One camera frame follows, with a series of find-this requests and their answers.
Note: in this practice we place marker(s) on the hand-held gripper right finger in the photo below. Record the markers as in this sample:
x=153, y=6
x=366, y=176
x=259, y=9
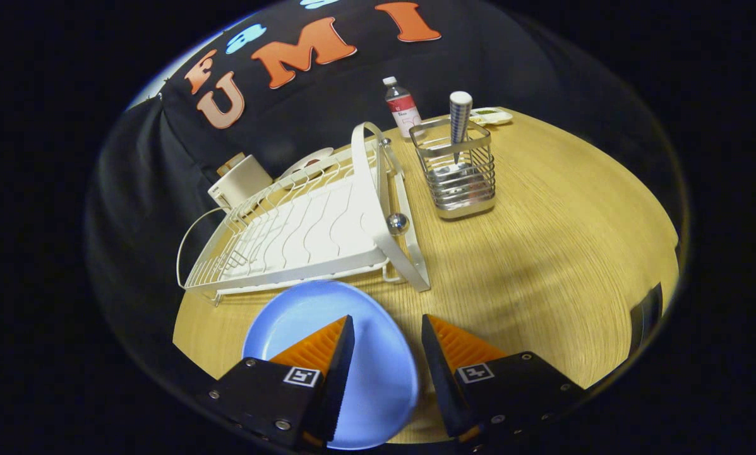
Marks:
x=441, y=379

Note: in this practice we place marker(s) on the brown toast slices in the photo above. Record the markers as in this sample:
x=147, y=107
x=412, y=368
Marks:
x=229, y=165

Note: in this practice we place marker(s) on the blue plate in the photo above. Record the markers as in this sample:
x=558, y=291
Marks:
x=378, y=379

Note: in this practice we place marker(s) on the clear bottle with red label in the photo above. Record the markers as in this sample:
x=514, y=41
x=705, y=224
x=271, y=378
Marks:
x=403, y=114

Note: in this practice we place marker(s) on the small white plate with food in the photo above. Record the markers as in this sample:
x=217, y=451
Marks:
x=318, y=155

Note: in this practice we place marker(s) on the white divided dish with spices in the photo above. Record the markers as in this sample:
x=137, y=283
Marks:
x=494, y=116

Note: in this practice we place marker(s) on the black backdrop cloth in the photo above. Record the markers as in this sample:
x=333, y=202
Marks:
x=479, y=63

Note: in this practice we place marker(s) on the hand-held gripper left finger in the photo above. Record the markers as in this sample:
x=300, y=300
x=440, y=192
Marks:
x=336, y=379

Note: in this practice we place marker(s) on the white toaster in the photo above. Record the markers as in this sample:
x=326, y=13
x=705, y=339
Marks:
x=239, y=186

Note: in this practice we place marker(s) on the black rectangular object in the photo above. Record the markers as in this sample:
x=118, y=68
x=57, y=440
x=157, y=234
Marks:
x=646, y=316

